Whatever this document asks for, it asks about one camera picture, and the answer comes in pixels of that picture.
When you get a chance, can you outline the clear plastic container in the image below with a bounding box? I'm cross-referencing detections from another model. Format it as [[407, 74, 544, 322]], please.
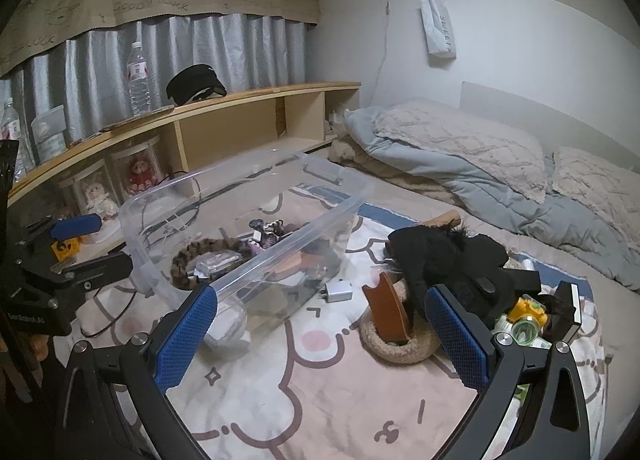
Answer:
[[31, 104, 68, 163]]

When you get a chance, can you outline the jar with red doll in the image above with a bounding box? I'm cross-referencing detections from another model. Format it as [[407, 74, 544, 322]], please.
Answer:
[[112, 137, 163, 201]]

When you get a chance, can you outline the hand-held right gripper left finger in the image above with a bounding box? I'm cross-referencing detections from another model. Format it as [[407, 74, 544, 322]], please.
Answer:
[[55, 286, 218, 460]]

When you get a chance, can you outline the beige fleece blanket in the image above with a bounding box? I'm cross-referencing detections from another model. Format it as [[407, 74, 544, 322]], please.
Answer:
[[327, 137, 461, 205]]

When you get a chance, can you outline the tan cardboard piece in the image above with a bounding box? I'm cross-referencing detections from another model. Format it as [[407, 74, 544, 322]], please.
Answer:
[[422, 210, 462, 231]]

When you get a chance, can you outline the yellow green toy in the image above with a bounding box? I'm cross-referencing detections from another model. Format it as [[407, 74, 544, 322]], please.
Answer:
[[495, 296, 548, 347]]

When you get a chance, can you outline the charm keychain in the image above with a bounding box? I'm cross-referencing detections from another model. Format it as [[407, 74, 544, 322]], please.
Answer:
[[249, 219, 287, 255]]

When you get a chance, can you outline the black glove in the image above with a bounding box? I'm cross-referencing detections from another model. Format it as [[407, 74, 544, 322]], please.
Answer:
[[450, 234, 543, 313]]

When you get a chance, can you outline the black visor cap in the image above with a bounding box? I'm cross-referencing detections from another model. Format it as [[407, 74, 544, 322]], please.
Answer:
[[166, 64, 228, 106]]

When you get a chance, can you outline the brown leather piece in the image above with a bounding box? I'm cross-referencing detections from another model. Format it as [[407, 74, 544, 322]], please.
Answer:
[[362, 272, 413, 345]]

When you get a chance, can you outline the beige textured pillow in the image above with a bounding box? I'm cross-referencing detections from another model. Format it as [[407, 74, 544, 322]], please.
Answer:
[[374, 98, 547, 203], [551, 146, 640, 241]]

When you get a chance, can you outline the grey curtain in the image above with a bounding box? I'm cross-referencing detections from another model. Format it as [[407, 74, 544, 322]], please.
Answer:
[[0, 14, 308, 161]]

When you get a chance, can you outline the clear water bottle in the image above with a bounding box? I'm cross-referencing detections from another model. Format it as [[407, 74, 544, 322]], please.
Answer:
[[126, 42, 152, 117]]

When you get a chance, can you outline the white paper bag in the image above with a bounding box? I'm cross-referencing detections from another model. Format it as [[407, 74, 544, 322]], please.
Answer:
[[420, 0, 457, 59]]

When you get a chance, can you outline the red label water bottle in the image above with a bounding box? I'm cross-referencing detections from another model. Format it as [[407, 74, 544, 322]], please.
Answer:
[[0, 97, 31, 181]]

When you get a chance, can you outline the black book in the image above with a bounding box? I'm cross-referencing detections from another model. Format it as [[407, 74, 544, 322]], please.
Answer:
[[547, 281, 583, 341]]

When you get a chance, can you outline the small clear nail case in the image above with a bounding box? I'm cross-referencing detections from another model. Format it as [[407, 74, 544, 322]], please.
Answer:
[[192, 250, 242, 277]]

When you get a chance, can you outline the beige plush slipper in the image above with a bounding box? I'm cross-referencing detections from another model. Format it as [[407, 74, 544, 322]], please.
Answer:
[[361, 290, 443, 366]]

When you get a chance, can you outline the thin wall wire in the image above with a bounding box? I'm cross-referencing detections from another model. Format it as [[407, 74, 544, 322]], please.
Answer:
[[375, 0, 396, 85]]

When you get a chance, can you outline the white power adapter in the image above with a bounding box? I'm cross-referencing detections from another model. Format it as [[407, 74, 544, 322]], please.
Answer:
[[322, 279, 353, 303]]

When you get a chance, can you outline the white headboard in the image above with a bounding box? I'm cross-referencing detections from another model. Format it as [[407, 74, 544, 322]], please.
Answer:
[[460, 81, 640, 175]]

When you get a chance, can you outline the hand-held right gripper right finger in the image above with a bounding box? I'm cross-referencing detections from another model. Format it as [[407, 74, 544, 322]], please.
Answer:
[[425, 286, 591, 460]]

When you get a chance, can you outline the blue grey duvet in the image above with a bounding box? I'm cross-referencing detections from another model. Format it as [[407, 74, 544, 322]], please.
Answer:
[[344, 104, 640, 291]]

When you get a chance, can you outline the grey bed sheet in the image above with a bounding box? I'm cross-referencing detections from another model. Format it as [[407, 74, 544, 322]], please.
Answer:
[[320, 175, 608, 291]]

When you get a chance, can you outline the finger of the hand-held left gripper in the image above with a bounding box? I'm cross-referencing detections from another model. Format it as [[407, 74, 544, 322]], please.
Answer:
[[47, 252, 135, 293], [20, 214, 102, 265]]

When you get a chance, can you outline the jar with white doll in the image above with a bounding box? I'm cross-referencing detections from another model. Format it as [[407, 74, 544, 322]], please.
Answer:
[[60, 167, 121, 225]]

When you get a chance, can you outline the small yellow card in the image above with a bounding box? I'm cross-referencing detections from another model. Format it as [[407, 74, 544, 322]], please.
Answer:
[[51, 239, 81, 263]]

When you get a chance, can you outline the wooden bedside shelf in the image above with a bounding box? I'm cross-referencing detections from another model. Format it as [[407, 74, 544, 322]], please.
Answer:
[[7, 81, 362, 261]]

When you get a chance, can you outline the clear plastic bin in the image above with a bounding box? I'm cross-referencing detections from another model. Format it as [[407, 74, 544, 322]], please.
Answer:
[[119, 149, 375, 341]]

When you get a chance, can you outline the leopard print hairband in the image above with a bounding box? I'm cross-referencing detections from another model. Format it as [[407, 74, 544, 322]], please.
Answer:
[[171, 238, 251, 291]]

